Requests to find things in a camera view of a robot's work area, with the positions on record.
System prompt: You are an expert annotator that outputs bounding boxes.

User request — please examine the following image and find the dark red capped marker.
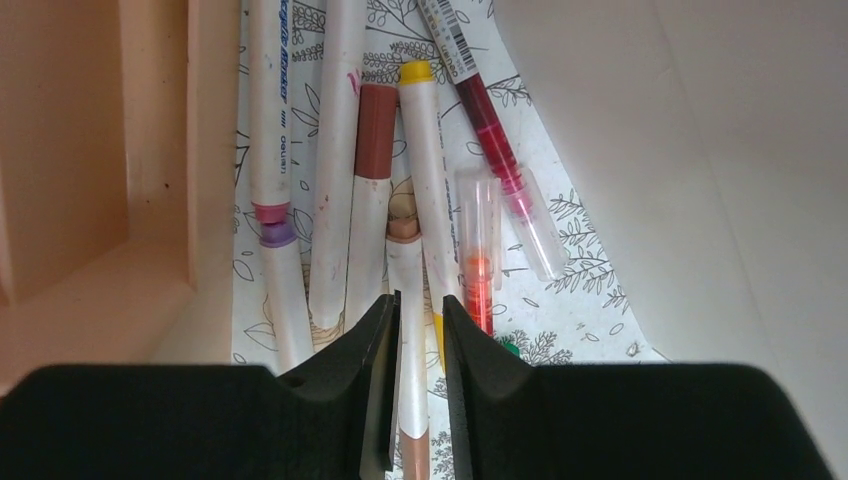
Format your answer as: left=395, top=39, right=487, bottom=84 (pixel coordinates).
left=345, top=84, right=398, bottom=331

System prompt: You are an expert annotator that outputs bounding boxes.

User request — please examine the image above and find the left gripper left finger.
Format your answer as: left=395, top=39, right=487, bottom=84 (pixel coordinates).
left=1, top=295, right=400, bottom=479

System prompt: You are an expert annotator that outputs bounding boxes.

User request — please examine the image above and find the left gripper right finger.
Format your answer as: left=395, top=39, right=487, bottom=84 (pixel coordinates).
left=444, top=296, right=831, bottom=479

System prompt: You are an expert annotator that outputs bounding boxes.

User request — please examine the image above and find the white three-drawer cabinet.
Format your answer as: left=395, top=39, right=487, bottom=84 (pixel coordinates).
left=495, top=1, right=847, bottom=479

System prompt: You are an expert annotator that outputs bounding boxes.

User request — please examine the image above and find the orange clear pen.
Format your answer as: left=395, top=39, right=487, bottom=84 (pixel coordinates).
left=455, top=168, right=502, bottom=336

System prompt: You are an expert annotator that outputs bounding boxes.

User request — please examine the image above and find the floral table mat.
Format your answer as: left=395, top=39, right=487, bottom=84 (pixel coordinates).
left=230, top=0, right=667, bottom=480

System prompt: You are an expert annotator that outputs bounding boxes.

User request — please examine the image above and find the yellow capped white marker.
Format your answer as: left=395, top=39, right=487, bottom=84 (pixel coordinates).
left=398, top=61, right=462, bottom=364

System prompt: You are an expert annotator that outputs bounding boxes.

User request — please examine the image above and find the plain white marker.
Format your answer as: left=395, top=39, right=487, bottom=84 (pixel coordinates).
left=309, top=0, right=366, bottom=329

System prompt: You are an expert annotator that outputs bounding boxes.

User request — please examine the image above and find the brown capped white marker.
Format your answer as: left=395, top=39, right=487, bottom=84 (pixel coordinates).
left=386, top=219, right=430, bottom=479

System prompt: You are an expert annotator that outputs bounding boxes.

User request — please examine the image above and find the purple capped white marker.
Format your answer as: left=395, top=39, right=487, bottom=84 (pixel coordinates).
left=260, top=222, right=314, bottom=373

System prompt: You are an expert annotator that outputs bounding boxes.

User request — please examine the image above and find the pink capped white marker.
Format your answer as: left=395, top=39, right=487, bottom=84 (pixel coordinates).
left=248, top=0, right=292, bottom=224

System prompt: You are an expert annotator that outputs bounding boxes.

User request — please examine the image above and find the peach plastic file organizer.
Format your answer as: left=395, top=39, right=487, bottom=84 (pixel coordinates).
left=1, top=1, right=240, bottom=390

